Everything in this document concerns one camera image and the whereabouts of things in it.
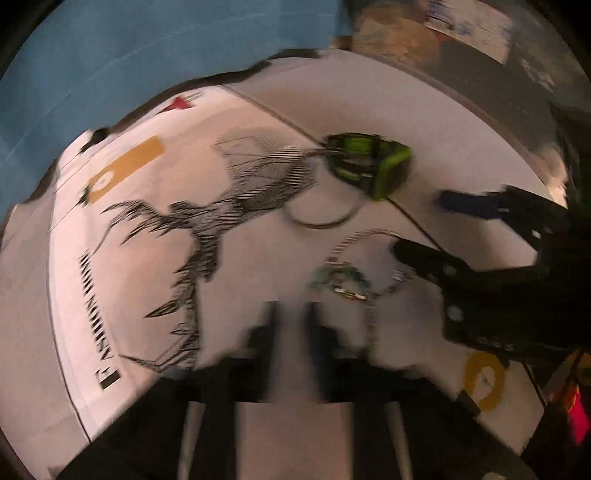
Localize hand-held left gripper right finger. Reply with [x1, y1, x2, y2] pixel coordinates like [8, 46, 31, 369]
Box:
[302, 300, 403, 403]

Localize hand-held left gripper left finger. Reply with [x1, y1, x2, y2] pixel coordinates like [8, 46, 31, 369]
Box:
[198, 300, 287, 403]

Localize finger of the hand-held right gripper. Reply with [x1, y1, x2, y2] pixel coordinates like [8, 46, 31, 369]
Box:
[392, 239, 482, 297]
[438, 185, 574, 241]

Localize teal bead bracelet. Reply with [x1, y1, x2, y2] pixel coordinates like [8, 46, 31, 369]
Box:
[308, 260, 371, 304]

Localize cream pearl bracelet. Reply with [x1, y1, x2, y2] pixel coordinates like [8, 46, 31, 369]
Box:
[325, 228, 414, 357]

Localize green watch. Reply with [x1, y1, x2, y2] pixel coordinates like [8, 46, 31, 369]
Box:
[322, 132, 413, 203]

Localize silver bangle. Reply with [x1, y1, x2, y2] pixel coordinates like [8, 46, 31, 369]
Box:
[281, 184, 362, 229]

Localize white printed tablecloth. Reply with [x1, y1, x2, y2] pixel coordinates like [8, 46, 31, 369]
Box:
[0, 48, 570, 462]

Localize blue curtain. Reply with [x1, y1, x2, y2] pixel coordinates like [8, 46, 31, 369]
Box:
[0, 0, 352, 222]

